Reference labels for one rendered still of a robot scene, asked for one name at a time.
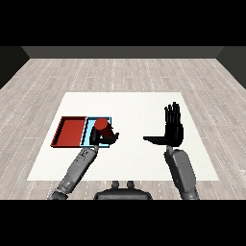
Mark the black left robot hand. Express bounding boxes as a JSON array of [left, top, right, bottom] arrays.
[[88, 126, 120, 147]]

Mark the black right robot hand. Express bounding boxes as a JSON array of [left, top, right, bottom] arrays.
[[142, 102, 185, 148]]

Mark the small red can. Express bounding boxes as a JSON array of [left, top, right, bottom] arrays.
[[94, 117, 115, 139]]

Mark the shallow red open box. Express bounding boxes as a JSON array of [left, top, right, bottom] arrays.
[[50, 115, 87, 149]]

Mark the dark grey robot body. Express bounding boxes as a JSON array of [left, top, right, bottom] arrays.
[[93, 181, 154, 201]]

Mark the shallow light blue open box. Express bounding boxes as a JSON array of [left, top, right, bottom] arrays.
[[79, 116, 112, 149]]

